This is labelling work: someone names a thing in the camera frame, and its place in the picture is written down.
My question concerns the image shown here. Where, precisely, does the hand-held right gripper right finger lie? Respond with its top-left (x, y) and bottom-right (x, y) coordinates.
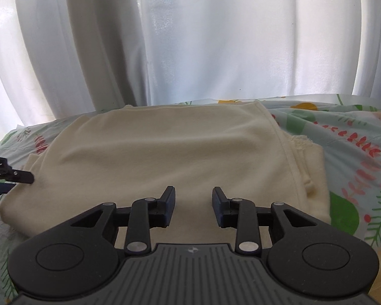
top-left (211, 186), bottom-right (319, 255)

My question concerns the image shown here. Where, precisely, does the floral bed sheet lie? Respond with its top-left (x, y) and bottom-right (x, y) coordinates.
top-left (0, 94), bottom-right (381, 305)

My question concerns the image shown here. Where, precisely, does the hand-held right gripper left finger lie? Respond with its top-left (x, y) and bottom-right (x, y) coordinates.
top-left (69, 186), bottom-right (176, 256)

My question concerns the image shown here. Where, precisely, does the white curtain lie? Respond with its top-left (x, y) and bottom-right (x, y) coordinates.
top-left (0, 0), bottom-right (381, 129)

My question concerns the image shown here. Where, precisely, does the cream long-sleeved sweater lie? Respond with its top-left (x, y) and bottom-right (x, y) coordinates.
top-left (0, 100), bottom-right (332, 239)

